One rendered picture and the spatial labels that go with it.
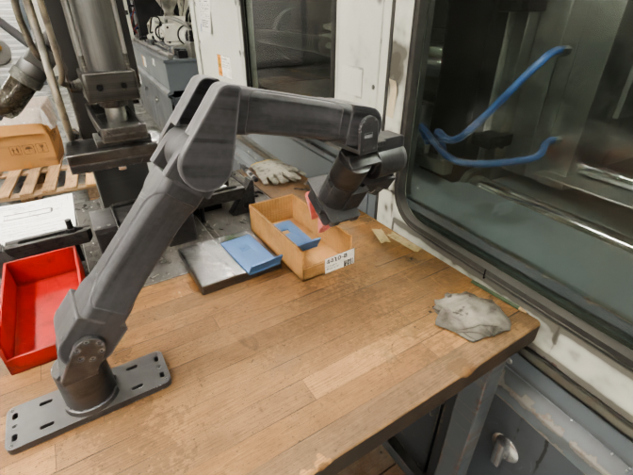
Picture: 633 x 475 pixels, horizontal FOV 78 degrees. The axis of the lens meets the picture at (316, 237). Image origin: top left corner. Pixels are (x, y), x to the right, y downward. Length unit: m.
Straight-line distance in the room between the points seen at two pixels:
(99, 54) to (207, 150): 0.41
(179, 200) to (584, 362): 0.68
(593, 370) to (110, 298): 0.73
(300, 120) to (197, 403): 0.41
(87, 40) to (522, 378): 1.04
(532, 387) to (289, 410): 0.54
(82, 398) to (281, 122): 0.44
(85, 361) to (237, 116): 0.35
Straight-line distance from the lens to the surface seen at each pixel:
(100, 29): 0.83
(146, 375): 0.65
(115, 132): 0.83
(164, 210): 0.49
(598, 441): 0.92
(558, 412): 0.93
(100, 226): 0.91
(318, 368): 0.63
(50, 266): 0.94
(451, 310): 0.73
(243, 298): 0.76
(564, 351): 0.82
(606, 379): 0.81
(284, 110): 0.52
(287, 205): 0.99
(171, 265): 0.89
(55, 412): 0.67
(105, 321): 0.54
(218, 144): 0.47
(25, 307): 0.89
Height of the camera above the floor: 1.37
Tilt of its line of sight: 31 degrees down
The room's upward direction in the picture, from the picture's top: straight up
